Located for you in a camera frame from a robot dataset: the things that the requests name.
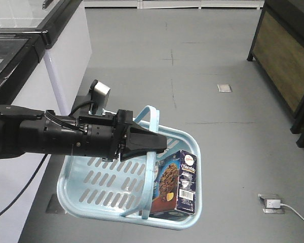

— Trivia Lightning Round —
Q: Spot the white power plug adapter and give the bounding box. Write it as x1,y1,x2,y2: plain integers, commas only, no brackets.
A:
264,198,281,209

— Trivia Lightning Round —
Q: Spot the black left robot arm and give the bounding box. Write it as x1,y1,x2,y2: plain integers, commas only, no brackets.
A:
0,105,167,161

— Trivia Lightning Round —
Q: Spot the wooden black-framed display stand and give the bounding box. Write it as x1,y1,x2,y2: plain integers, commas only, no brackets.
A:
247,1,304,148

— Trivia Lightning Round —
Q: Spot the near white chest freezer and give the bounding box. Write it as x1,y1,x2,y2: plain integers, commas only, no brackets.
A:
0,34,58,242

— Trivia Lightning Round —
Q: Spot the far white chest freezer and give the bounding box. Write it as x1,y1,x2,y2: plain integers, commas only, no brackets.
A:
0,1,92,115

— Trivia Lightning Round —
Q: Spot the steel floor socket plate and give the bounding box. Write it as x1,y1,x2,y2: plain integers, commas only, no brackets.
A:
217,84,233,93
46,193,66,215

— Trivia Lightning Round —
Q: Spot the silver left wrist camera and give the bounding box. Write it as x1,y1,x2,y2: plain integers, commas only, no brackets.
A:
89,79,111,116

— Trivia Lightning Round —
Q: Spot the steel floor socket plate far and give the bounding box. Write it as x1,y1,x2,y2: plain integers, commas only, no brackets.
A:
217,84,233,93

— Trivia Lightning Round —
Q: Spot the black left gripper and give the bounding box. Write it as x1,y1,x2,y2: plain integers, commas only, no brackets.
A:
77,109,167,161

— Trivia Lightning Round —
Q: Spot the white chest freezer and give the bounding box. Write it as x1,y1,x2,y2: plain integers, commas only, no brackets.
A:
0,1,92,115
0,34,58,242

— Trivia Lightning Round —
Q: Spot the white supermarket shelf unit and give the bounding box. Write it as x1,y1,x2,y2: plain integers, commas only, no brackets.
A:
84,0,264,10

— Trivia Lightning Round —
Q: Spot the chocolate cookie box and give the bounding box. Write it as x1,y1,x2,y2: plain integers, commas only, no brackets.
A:
150,150,197,219

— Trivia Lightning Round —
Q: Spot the light blue plastic basket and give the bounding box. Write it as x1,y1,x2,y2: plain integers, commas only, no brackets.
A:
57,106,202,230

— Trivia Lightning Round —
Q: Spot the open floor socket box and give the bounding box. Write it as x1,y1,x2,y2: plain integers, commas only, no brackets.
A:
258,193,285,214

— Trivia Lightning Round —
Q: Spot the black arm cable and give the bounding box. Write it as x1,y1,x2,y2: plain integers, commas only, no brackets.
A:
0,153,48,224

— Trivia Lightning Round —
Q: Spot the steel floor socket plate left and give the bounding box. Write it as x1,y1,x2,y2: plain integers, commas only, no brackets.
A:
46,193,66,215

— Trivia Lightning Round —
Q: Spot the white power cable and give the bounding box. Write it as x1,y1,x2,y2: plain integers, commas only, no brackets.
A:
279,202,304,233

